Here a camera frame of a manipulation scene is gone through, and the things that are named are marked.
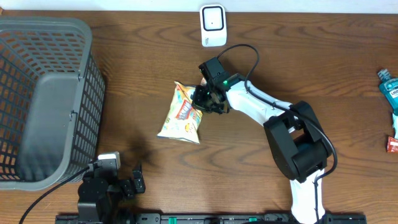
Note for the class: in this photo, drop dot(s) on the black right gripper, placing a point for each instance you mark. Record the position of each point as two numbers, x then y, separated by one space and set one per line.
195 100

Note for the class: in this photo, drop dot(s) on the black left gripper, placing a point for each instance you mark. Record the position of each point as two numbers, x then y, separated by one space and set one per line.
138 180

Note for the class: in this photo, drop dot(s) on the yellow snack bag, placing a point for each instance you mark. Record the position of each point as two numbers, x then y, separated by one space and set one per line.
183 120

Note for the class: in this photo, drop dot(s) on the teal mouthwash bottle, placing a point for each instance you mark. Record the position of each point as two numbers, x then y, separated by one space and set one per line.
388 88

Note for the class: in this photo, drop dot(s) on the light blue wipes pack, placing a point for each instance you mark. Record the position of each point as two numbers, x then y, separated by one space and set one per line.
395 125

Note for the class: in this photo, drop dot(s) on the red chocolate bar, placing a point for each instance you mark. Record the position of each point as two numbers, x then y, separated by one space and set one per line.
392 145

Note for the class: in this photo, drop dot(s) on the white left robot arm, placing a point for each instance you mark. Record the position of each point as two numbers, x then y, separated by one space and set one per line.
97 210

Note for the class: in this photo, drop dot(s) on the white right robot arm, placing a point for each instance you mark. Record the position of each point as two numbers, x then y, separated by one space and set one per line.
298 144

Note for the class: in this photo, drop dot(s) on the white barcode scanner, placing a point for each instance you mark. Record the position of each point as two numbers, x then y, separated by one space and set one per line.
213 25

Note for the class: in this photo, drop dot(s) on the grey plastic shopping basket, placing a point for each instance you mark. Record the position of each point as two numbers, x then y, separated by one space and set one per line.
52 95

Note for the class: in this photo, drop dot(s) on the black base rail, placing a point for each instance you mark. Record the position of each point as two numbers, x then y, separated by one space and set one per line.
279 218

